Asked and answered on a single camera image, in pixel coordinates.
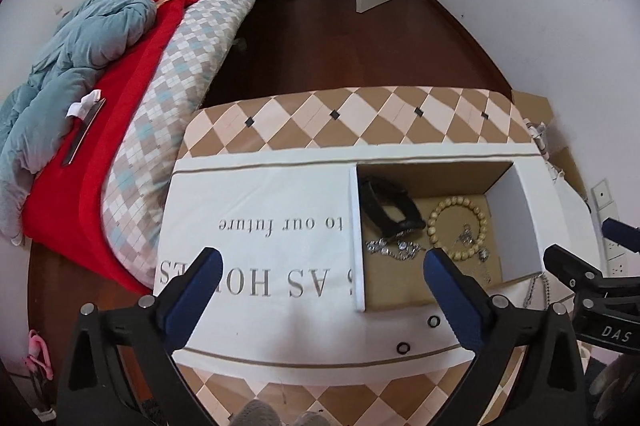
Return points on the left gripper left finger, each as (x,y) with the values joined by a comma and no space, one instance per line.
(95,389)

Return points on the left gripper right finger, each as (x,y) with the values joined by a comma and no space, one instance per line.
(549,388)

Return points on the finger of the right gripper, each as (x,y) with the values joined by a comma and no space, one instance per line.
(622,234)

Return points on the black smart band watch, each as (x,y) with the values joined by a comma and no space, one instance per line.
(389,207)

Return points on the white power strip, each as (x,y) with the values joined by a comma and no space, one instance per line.
(614,254)

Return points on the pink slippers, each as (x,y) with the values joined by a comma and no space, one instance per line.
(38,360)

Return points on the white checked fabric bag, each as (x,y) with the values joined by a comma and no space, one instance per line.
(538,133)

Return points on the cardboard box white outside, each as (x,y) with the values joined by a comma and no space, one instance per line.
(488,216)

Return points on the brown cardboard piece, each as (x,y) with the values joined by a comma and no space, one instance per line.
(538,109)

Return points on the red bed sheet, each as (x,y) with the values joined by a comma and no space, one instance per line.
(64,208)

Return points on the checkered mattress cover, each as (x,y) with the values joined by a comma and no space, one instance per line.
(136,186)

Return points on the black phone on bed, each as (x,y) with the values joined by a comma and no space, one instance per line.
(82,132)

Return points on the white charger on bed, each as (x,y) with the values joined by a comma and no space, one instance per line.
(80,109)

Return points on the teal blue duvet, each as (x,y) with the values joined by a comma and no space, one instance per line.
(34,116)

